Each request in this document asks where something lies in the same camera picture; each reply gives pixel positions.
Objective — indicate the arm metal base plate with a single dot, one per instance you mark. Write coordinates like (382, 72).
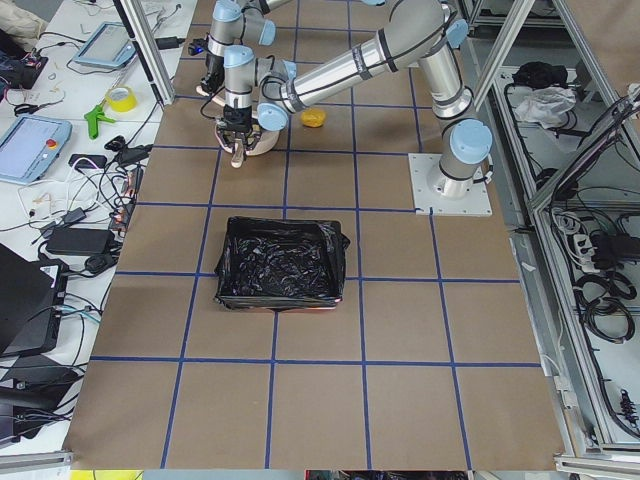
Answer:
(435, 194)

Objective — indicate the green plastic clamp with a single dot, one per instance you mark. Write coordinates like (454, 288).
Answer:
(93, 118)

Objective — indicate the beige plastic dustpan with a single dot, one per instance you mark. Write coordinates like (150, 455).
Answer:
(241, 145)

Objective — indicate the near teach pendant tablet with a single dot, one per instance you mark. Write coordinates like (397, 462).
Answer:
(30, 146)

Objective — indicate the teach pendant tablet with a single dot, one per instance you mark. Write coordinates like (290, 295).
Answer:
(30, 146)
(109, 47)

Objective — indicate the large black power brick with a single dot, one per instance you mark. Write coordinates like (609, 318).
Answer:
(79, 241)

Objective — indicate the black power adapter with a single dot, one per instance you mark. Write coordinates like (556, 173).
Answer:
(166, 43)

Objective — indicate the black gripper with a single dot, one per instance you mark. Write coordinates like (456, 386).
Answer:
(214, 69)
(237, 119)

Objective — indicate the bin with black bag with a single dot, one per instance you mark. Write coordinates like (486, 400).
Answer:
(281, 264)

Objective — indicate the black laptop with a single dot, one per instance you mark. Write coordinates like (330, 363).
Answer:
(31, 292)

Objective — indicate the far teach pendant tablet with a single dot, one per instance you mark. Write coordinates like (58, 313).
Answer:
(109, 47)

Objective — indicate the beige hand brush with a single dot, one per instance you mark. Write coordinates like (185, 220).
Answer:
(220, 100)

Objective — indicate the yellow tape roll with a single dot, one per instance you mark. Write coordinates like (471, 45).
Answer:
(121, 99)

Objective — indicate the yellow trash piece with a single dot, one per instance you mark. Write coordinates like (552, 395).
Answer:
(313, 117)

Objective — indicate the aluminium frame post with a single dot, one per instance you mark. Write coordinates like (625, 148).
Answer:
(132, 16)

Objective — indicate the black handled scissors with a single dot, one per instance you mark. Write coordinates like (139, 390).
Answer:
(28, 109)

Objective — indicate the white crumpled cloth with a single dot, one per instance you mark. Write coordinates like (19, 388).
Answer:
(547, 107)

